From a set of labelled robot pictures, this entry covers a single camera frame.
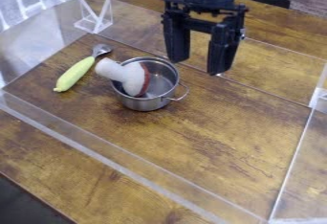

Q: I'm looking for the clear acrylic triangular bracket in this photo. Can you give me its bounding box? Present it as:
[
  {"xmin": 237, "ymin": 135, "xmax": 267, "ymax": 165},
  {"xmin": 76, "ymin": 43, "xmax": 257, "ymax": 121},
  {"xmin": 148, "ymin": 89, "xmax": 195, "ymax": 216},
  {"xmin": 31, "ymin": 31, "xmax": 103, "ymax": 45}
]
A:
[{"xmin": 75, "ymin": 0, "xmax": 114, "ymax": 34}]

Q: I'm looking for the yellow-green handled metal spoon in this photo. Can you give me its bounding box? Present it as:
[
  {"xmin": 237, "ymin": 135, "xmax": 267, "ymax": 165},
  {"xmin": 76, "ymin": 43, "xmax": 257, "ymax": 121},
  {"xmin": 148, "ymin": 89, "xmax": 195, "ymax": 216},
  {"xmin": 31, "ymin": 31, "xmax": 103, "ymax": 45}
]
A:
[{"xmin": 54, "ymin": 44, "xmax": 112, "ymax": 93}]

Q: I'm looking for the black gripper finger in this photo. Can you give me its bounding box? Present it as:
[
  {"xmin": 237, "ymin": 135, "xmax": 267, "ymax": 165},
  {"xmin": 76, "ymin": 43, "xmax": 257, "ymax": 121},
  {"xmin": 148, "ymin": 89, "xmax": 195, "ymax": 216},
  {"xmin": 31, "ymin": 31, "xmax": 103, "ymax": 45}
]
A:
[
  {"xmin": 207, "ymin": 24, "xmax": 239, "ymax": 76},
  {"xmin": 163, "ymin": 15, "xmax": 191, "ymax": 63}
]

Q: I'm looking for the clear acrylic enclosure wall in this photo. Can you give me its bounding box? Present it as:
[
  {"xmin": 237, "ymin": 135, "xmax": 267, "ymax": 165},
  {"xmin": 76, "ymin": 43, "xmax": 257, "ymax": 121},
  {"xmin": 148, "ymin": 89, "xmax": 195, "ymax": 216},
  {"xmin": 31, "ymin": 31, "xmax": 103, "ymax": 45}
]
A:
[{"xmin": 0, "ymin": 0, "xmax": 327, "ymax": 224}]

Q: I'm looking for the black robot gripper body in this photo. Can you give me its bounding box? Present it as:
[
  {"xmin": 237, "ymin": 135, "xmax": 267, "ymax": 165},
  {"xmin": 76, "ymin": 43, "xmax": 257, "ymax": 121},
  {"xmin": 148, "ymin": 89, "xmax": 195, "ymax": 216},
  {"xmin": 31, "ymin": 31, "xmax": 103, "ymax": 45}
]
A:
[{"xmin": 160, "ymin": 0, "xmax": 251, "ymax": 42}]

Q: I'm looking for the white plush mushroom red cap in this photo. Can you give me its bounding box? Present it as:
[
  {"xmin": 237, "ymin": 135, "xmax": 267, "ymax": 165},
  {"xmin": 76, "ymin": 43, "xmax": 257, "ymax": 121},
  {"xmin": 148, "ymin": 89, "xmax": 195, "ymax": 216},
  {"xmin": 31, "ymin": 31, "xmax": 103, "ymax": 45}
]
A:
[{"xmin": 95, "ymin": 57, "xmax": 151, "ymax": 97}]

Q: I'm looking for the small silver metal pot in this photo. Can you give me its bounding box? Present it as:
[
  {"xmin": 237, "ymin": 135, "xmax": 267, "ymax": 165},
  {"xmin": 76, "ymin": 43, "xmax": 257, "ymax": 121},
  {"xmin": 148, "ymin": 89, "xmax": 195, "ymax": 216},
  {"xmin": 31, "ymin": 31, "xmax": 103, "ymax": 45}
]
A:
[{"xmin": 111, "ymin": 56, "xmax": 190, "ymax": 112}]

